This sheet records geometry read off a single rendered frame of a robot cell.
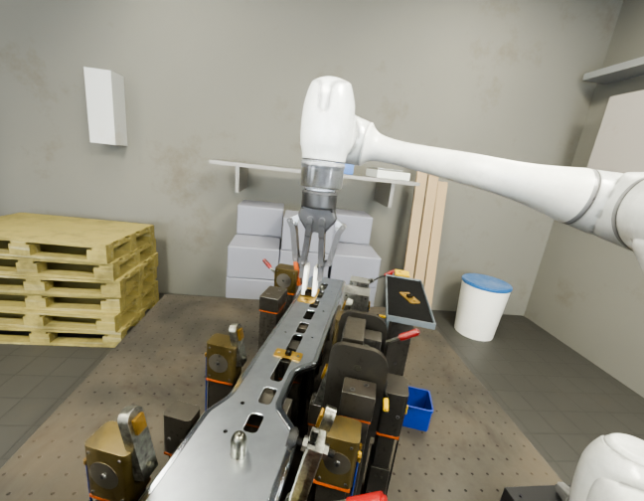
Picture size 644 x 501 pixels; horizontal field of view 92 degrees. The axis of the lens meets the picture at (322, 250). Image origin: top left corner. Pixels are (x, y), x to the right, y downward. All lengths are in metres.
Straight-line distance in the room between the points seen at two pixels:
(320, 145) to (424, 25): 3.15
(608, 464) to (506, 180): 0.63
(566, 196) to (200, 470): 0.80
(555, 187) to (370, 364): 0.48
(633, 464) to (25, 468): 1.43
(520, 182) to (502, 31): 3.42
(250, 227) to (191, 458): 2.20
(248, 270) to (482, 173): 2.03
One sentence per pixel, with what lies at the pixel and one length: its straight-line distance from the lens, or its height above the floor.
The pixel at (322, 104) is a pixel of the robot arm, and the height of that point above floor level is 1.67.
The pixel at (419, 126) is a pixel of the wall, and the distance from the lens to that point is 3.54.
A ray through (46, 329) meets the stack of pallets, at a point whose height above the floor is 0.13.
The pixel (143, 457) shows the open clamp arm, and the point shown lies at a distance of 0.74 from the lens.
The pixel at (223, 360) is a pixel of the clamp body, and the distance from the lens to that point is 0.97.
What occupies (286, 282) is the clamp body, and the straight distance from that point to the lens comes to 1.51.
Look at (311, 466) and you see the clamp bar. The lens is 0.49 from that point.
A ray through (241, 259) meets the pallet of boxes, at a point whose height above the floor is 0.79.
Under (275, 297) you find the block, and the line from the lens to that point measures 1.27.
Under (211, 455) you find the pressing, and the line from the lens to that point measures 0.75.
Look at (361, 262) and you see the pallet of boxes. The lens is 2.47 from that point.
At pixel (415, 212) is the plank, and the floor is 1.19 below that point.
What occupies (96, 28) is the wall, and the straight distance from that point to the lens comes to 3.84.
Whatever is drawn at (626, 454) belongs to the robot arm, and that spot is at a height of 1.07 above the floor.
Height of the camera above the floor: 1.57
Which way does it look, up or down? 16 degrees down
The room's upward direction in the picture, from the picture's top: 7 degrees clockwise
